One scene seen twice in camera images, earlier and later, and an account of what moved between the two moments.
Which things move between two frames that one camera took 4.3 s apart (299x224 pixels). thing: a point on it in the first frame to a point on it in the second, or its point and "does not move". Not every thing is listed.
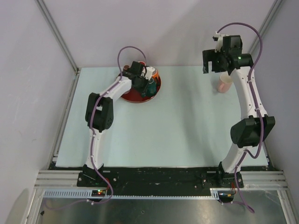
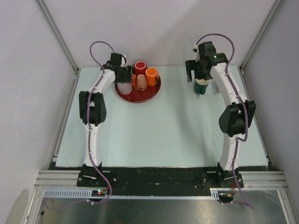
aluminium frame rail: x=252 y=179 does not move
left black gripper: x=140 y=90 to x=127 y=77
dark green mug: x=151 y=89 to x=200 y=86
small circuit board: x=98 y=192 does not move
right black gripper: x=210 y=55 to x=192 y=65
